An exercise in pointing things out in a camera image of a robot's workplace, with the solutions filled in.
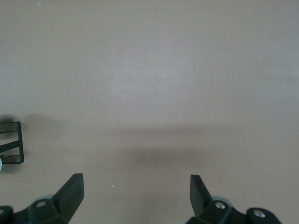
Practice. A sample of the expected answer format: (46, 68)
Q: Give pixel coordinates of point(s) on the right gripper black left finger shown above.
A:
(67, 200)

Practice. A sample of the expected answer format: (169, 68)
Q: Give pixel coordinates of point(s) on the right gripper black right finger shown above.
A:
(203, 205)

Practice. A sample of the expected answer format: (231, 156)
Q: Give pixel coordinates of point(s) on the grey cup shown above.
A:
(0, 166)

